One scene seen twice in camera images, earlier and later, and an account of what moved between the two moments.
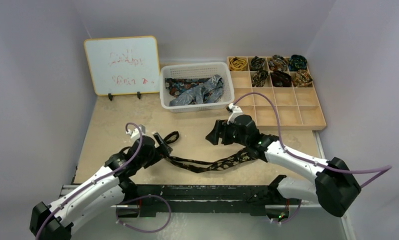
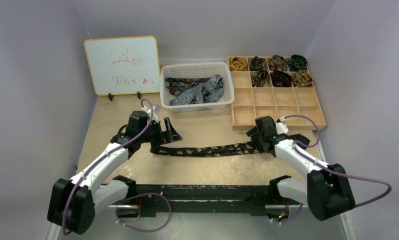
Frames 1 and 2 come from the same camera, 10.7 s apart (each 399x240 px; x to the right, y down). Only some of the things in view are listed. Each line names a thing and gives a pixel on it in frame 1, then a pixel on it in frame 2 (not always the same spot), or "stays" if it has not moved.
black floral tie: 197,166 to 234,148
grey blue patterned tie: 210,91 stays
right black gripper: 223,133 to 257,141
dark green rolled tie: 296,62 stays
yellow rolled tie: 237,64 stays
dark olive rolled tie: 257,63 stays
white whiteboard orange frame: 124,65 stays
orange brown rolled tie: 302,78 stays
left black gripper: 158,153 to 162,137
